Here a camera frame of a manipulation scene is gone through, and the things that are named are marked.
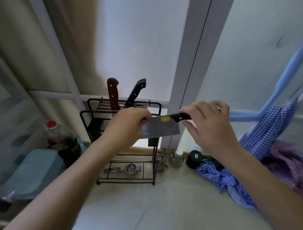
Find blue plastic container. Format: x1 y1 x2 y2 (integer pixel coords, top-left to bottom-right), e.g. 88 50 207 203
0 149 67 202

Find purple checkered cloth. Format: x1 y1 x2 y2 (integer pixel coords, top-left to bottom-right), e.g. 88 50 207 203
262 139 303 198

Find small checkered pouch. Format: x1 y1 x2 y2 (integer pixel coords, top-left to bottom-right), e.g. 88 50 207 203
155 152 169 174

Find white window frame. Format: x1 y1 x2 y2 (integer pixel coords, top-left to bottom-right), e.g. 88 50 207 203
0 0 235 150

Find blue checkered cloth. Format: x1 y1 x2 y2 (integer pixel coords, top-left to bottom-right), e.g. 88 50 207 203
196 98 299 210

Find small clear glass jar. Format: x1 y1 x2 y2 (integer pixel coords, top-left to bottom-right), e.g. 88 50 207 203
169 150 185 168

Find light blue plastic hanger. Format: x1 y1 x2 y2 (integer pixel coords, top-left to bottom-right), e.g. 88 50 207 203
228 46 303 123

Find black round jar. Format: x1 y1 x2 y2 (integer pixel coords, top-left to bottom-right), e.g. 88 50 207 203
186 150 204 170

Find metal lemon squeezer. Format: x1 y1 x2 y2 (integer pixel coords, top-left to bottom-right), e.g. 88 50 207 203
104 163 142 176

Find clear bottle with red cap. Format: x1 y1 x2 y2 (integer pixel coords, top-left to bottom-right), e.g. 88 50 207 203
43 121 80 150

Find brown-handled knife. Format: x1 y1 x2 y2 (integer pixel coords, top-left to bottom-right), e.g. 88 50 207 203
107 77 120 110

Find black plastic bag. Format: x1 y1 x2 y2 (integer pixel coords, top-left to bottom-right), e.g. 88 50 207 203
57 137 82 167

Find black-handled steel cleaver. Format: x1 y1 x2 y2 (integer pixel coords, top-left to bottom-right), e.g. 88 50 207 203
141 113 192 139

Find black wire knife rack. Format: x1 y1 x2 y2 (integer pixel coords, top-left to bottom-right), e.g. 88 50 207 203
80 97 162 185

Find black-handled knife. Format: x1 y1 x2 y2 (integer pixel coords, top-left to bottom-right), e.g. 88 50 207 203
125 78 147 108

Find person's left hand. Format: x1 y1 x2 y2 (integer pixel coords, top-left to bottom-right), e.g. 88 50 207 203
102 108 153 153

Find person's right hand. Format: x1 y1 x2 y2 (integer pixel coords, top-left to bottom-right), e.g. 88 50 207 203
179 100 240 159

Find person's right forearm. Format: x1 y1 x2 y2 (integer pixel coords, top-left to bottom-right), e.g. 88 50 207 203
221 142 303 230

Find person's left forearm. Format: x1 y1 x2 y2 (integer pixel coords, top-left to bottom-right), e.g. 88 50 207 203
4 136 119 230

